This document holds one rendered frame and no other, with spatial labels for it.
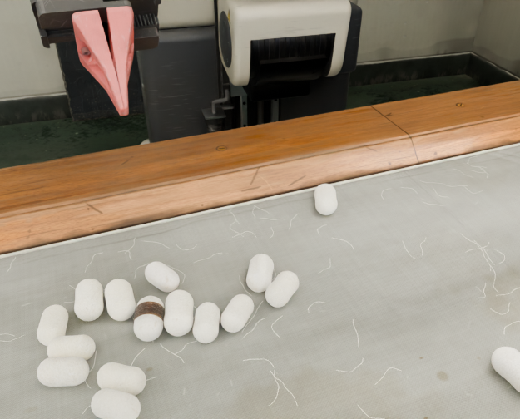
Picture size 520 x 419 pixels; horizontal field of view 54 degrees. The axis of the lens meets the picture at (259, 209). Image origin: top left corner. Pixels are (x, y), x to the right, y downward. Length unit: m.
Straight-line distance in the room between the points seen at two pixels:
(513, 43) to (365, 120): 2.25
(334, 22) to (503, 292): 0.67
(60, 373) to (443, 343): 0.26
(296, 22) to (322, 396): 0.74
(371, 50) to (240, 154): 2.26
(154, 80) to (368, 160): 0.79
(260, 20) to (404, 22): 1.91
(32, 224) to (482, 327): 0.38
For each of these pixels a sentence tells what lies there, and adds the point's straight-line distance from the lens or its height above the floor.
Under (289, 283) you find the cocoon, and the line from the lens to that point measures 0.40.
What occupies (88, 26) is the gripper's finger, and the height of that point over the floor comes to 0.92.
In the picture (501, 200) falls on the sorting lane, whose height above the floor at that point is 0.74.
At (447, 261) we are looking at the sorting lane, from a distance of 0.47.
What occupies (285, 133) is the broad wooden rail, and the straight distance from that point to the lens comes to 0.58.
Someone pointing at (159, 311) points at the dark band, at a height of 0.76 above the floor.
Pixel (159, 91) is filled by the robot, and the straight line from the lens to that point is 1.28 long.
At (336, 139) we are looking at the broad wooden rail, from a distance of 0.58.
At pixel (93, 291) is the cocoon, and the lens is 0.41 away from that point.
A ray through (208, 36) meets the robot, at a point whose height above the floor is 0.67.
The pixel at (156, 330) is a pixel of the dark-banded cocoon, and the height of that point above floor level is 0.75.
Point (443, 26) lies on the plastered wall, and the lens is 2.94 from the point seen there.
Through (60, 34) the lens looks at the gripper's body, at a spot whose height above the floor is 0.90.
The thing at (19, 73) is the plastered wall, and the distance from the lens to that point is 2.51.
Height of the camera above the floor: 1.03
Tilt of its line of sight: 36 degrees down
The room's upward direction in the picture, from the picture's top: straight up
